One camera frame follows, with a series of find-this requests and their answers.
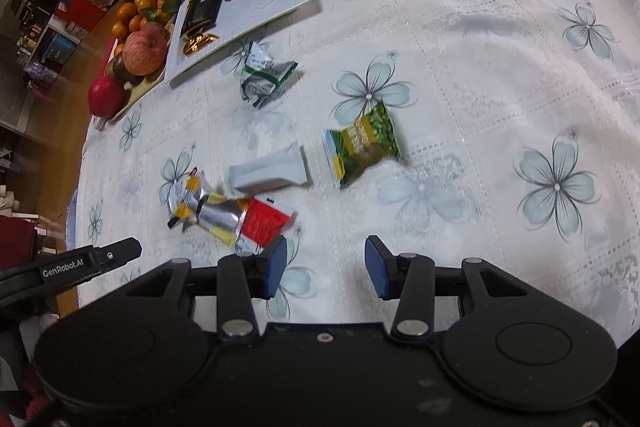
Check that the shiny gold wrapper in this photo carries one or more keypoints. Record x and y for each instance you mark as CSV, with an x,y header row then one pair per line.
x,y
200,44

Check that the white floral tablecloth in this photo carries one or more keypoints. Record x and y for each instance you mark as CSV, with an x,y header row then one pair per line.
x,y
475,107

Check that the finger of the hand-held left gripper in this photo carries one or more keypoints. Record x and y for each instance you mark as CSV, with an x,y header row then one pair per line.
x,y
120,251

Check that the white grey snack packet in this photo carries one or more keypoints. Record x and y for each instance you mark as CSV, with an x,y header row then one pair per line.
x,y
270,172

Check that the dark round fruit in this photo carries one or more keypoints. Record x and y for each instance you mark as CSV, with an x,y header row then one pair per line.
x,y
121,68

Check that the white rectangular plate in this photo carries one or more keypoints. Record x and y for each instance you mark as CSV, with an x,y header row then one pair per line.
x,y
260,12

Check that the dark red cloth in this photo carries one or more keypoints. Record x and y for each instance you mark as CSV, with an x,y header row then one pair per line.
x,y
15,239

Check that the red storage box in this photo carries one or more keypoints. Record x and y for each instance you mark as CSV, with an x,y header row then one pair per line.
x,y
85,4

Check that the blue storage bin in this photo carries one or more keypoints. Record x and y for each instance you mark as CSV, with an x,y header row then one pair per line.
x,y
57,49

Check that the wooden fruit board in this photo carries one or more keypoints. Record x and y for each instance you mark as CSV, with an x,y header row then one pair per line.
x,y
135,92

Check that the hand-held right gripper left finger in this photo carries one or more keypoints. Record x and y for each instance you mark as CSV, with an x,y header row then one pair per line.
x,y
275,267

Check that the green white snack packet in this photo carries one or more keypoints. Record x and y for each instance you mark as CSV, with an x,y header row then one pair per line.
x,y
260,79

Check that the dark chocolate packet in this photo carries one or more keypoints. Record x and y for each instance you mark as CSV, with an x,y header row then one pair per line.
x,y
202,7

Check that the green yellow snack packet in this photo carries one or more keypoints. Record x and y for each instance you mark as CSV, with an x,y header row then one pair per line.
x,y
362,142

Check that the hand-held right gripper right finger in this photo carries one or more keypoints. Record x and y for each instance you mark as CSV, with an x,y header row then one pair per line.
x,y
376,267

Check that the red white snack packet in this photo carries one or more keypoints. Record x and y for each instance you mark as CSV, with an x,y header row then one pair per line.
x,y
262,219

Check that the large pale red apple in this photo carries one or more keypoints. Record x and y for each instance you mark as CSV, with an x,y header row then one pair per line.
x,y
144,53

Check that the pile of tangerines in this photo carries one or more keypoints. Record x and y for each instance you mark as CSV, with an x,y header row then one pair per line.
x,y
127,14

